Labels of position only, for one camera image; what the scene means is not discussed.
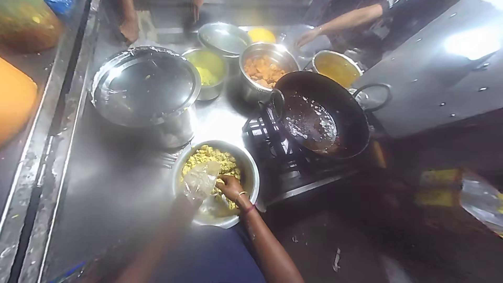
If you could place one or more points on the person's left hand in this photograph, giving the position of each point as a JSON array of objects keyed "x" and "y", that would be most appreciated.
[{"x": 187, "y": 206}]

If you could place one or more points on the person's right hand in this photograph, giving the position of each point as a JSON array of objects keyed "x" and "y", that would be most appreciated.
[{"x": 232, "y": 189}]

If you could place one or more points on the person's left fingers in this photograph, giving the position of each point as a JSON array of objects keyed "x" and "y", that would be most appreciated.
[{"x": 197, "y": 202}]

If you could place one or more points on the person's right fingers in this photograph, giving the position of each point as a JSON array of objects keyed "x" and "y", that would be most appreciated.
[{"x": 222, "y": 182}]

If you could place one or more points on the clear plastic bag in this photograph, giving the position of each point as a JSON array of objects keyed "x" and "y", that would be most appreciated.
[{"x": 200, "y": 180}]

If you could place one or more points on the person's left forearm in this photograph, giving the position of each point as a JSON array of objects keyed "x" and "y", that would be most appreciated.
[{"x": 157, "y": 247}]

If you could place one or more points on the person's right forearm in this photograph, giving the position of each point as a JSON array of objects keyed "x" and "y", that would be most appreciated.
[{"x": 266, "y": 243}]

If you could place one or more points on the pile of yellow food pieces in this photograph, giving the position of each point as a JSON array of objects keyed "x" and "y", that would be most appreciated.
[{"x": 214, "y": 157}]

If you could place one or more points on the wide silver metal bowl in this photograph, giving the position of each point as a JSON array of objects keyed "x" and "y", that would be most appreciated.
[{"x": 251, "y": 169}]

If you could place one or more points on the black gas stove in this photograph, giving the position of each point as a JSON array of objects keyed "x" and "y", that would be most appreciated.
[{"x": 285, "y": 169}]

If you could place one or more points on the large silver pot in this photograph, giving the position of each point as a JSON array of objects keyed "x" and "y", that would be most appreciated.
[{"x": 177, "y": 127}]

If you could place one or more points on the pot with yellow-green contents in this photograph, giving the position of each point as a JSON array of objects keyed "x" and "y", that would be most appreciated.
[{"x": 212, "y": 88}]

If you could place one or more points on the pile of orange fried pieces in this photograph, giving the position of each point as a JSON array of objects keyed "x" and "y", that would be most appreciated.
[{"x": 263, "y": 70}]

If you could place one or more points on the large round metal lid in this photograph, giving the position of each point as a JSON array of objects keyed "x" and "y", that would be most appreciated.
[{"x": 145, "y": 90}]

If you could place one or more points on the round silver metal plate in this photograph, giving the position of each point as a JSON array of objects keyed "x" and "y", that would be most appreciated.
[{"x": 226, "y": 37}]

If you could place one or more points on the yellow round container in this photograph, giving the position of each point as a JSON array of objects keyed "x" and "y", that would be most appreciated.
[{"x": 262, "y": 35}]

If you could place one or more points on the pot with orange-yellow liquid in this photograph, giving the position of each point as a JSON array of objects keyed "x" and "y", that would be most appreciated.
[{"x": 336, "y": 68}]

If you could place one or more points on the orange container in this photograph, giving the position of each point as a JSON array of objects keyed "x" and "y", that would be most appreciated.
[{"x": 13, "y": 100}]

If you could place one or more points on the grey metal panel with rivets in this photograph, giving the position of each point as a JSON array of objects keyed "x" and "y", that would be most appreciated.
[{"x": 428, "y": 74}]

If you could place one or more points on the blue plastic bag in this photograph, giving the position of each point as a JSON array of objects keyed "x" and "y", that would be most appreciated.
[{"x": 61, "y": 6}]

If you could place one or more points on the plastic bag with orange contents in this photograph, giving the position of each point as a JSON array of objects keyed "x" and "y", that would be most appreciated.
[{"x": 25, "y": 27}]

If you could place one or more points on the yellow and clear plastic packet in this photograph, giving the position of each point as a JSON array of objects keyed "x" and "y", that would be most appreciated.
[{"x": 475, "y": 196}]

